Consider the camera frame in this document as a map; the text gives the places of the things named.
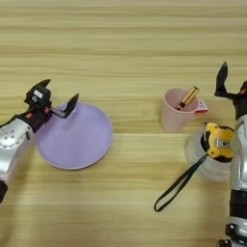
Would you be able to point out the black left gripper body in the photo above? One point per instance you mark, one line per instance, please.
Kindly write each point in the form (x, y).
(38, 119)

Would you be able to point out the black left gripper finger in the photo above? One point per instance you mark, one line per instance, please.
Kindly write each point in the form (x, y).
(45, 83)
(72, 104)

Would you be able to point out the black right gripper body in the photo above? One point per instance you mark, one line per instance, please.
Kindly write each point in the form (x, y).
(241, 103)

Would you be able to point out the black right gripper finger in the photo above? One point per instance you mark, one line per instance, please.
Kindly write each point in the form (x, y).
(222, 78)

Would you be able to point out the gold black battery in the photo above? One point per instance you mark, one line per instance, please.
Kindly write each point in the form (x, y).
(189, 97)

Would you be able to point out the purple round plate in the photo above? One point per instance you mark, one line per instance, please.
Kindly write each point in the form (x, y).
(80, 141)

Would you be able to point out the yellow black tape measure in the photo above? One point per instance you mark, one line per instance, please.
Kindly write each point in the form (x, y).
(218, 141)

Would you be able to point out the clear adhesive tape roll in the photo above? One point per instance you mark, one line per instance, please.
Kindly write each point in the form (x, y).
(209, 170)

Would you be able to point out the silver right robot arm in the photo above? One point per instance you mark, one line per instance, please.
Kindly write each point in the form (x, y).
(239, 167)

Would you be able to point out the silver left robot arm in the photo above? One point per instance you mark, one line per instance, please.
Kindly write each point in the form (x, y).
(13, 144)

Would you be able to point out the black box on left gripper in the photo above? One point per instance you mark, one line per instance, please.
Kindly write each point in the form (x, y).
(38, 96)

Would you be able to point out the red white label tag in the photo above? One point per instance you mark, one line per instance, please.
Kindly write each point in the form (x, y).
(202, 107)

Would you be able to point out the pink plastic cup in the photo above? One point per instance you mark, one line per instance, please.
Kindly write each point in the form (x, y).
(175, 117)

